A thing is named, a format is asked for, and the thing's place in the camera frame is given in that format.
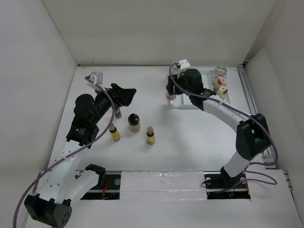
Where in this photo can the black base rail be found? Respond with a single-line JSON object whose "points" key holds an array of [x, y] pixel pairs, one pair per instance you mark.
{"points": [[164, 185]]}

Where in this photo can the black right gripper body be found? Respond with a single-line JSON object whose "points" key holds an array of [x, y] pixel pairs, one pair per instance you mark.
{"points": [[181, 82]]}

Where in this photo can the black-cap round spice jar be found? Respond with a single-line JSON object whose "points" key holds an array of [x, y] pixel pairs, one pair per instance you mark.
{"points": [[134, 123]]}

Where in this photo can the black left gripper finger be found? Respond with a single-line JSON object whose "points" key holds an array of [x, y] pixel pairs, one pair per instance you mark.
{"points": [[117, 88], [125, 96]]}

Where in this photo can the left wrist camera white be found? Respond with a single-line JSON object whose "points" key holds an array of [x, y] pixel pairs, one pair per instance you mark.
{"points": [[94, 78]]}

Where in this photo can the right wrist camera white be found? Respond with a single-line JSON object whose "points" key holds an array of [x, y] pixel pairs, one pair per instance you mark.
{"points": [[183, 64]]}

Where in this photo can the small dark pepper bottle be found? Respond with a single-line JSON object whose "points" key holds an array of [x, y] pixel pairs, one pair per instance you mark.
{"points": [[118, 113]]}

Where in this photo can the yellow-cap spice bottle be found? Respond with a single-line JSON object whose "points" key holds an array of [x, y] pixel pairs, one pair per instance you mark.
{"points": [[222, 92]]}

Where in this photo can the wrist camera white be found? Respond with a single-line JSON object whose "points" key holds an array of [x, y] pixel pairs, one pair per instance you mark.
{"points": [[183, 64], [94, 78]]}

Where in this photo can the white divided organizer tray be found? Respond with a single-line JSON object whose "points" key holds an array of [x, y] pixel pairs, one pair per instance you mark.
{"points": [[198, 87]]}

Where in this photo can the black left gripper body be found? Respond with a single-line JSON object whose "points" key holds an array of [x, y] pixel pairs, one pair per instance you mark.
{"points": [[103, 102]]}

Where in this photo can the pink-cap spice bottle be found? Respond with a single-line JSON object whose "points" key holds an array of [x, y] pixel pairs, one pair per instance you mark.
{"points": [[217, 82]]}

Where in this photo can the clear glass jar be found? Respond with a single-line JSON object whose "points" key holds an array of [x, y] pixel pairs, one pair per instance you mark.
{"points": [[219, 71]]}

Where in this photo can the yellow-label cork bottle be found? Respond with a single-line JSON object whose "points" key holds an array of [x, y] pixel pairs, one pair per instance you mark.
{"points": [[150, 139], [114, 132]]}

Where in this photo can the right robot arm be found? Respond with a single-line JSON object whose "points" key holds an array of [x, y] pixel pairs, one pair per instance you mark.
{"points": [[252, 133]]}

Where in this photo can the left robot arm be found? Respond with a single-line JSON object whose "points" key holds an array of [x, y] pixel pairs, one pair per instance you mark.
{"points": [[54, 201]]}

